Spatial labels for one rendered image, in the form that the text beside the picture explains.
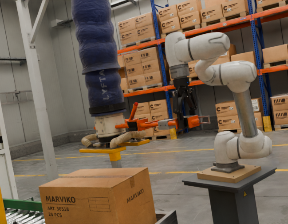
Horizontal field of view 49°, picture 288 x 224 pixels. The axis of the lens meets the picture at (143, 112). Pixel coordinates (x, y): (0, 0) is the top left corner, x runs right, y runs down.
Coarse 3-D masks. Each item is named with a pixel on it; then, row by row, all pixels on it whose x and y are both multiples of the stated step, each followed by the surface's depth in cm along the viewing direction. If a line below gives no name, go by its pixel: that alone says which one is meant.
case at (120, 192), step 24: (120, 168) 218; (144, 168) 206; (48, 192) 202; (72, 192) 191; (96, 192) 181; (120, 192) 181; (144, 192) 202; (48, 216) 204; (72, 216) 193; (96, 216) 184; (120, 216) 178; (144, 216) 199
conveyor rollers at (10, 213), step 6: (6, 210) 311; (12, 210) 307; (18, 210) 302; (24, 210) 298; (6, 216) 292; (12, 216) 287; (18, 216) 282; (24, 216) 278; (30, 216) 274; (36, 216) 276; (42, 216) 271; (12, 222) 268; (18, 222) 264; (24, 222) 266; (30, 222) 261; (36, 222) 257; (42, 222) 260
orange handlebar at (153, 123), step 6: (126, 120) 208; (156, 120) 167; (174, 120) 158; (192, 120) 146; (198, 120) 147; (120, 126) 183; (126, 126) 179; (144, 126) 168; (150, 126) 165; (156, 126) 163
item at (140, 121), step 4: (132, 120) 178; (136, 120) 180; (140, 120) 172; (144, 120) 174; (128, 124) 174; (132, 124) 172; (136, 124) 171; (128, 128) 175; (132, 128) 172; (136, 128) 170; (140, 128) 171; (144, 128) 173; (148, 128) 175
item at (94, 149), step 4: (92, 144) 192; (108, 144) 182; (84, 148) 195; (88, 148) 192; (92, 148) 189; (96, 148) 186; (100, 148) 183; (104, 148) 180; (108, 148) 178; (112, 148) 176; (116, 148) 176; (120, 148) 176; (124, 148) 178; (84, 152) 194; (88, 152) 190; (92, 152) 187; (96, 152) 184; (100, 152) 181; (104, 152) 178; (108, 152) 175; (112, 152) 173; (116, 152) 175
